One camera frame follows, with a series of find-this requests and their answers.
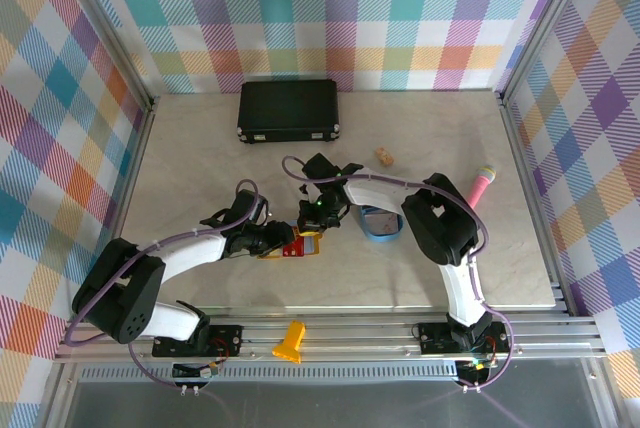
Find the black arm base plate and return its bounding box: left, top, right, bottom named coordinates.
left=151, top=322, right=245, bottom=360
left=416, top=320, right=512, bottom=357

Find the yellow leather card holder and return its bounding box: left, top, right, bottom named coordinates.
left=256, top=227, right=324, bottom=260

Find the aluminium table side rail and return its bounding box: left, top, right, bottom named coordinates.
left=497, top=91, right=574, bottom=317
left=104, top=95, right=161, bottom=259

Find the white VIP card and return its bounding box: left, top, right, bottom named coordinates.
left=366, top=211, right=400, bottom=235

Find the perforated metal strip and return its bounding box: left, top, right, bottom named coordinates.
left=79, top=366, right=464, bottom=383

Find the grey metal sheet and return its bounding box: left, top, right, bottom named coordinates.
left=64, top=381, right=604, bottom=428

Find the pink toy microphone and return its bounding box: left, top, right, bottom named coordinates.
left=467, top=163, right=497, bottom=210

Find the aluminium frame post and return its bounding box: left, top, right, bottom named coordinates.
left=52, top=0, right=161, bottom=114
left=498, top=0, right=601, bottom=109

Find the black hard case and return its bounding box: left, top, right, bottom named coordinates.
left=236, top=79, right=342, bottom=145

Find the small circuit board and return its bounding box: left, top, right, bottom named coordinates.
left=457, top=356, right=496, bottom=385
left=172, top=360, right=222, bottom=382

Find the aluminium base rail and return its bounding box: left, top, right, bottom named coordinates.
left=53, top=314, right=609, bottom=365

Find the blue oval card tray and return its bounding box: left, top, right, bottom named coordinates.
left=358, top=205, right=405, bottom=244

